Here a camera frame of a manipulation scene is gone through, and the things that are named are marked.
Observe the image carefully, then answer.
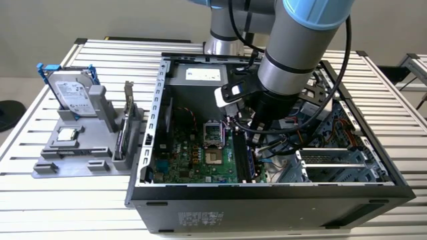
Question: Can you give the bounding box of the orange power wire bundle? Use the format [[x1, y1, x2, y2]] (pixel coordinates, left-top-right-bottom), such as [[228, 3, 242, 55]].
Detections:
[[330, 117, 358, 151]]

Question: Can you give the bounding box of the hard disk in blue carrier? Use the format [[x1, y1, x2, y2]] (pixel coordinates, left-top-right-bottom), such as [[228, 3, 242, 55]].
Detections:
[[36, 62, 102, 121]]

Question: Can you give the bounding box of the RAM slot with white clips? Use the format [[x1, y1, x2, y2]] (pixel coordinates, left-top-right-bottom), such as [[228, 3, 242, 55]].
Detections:
[[234, 129, 248, 183]]

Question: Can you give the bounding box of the black cable bundle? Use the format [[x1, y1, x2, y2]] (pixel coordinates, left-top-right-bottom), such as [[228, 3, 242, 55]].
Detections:
[[263, 136, 318, 163]]

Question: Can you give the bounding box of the black PC case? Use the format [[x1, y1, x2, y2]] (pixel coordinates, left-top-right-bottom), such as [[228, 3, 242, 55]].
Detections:
[[123, 51, 417, 234]]

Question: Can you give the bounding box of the metal disk bay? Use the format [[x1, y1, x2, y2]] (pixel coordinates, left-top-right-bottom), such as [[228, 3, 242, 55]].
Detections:
[[295, 146, 389, 183]]

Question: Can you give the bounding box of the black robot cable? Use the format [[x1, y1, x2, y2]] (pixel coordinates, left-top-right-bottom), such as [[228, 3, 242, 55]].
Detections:
[[228, 0, 354, 138]]

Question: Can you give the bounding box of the aluminium slat side table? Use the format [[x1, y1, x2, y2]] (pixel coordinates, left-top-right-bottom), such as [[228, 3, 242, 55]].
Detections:
[[395, 52, 427, 92]]

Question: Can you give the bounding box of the RAM stick with black chips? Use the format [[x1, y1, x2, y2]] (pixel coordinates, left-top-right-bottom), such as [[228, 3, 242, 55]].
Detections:
[[246, 146, 259, 181], [43, 148, 111, 155]]

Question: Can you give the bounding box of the black round stand base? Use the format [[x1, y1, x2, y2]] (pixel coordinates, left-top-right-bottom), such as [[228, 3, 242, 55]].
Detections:
[[0, 99, 27, 133]]

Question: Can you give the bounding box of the silver CPU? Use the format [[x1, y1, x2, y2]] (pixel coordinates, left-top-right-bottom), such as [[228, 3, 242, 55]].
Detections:
[[55, 128, 80, 143]]

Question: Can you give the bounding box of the CPU socket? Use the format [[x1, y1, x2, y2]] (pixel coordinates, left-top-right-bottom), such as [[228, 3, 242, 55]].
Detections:
[[203, 149, 224, 165]]

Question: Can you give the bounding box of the grey parts rack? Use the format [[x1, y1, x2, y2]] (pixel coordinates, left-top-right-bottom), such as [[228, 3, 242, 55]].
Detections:
[[31, 84, 148, 180]]

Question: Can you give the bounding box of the black graphics card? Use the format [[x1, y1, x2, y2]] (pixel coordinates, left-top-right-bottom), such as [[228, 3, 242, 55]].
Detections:
[[115, 80, 140, 161]]

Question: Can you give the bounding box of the grey power supply unit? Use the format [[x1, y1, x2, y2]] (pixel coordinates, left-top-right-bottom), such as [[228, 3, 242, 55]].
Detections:
[[166, 62, 235, 118]]

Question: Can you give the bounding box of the green motherboard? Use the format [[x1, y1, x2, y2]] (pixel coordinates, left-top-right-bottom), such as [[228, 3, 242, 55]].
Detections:
[[151, 123, 270, 185]]

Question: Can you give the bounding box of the metal socket cover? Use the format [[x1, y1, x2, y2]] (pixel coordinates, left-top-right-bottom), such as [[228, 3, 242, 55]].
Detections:
[[202, 118, 224, 149]]

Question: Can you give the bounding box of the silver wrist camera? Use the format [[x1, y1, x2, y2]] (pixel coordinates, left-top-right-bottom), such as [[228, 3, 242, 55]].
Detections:
[[212, 81, 247, 109]]

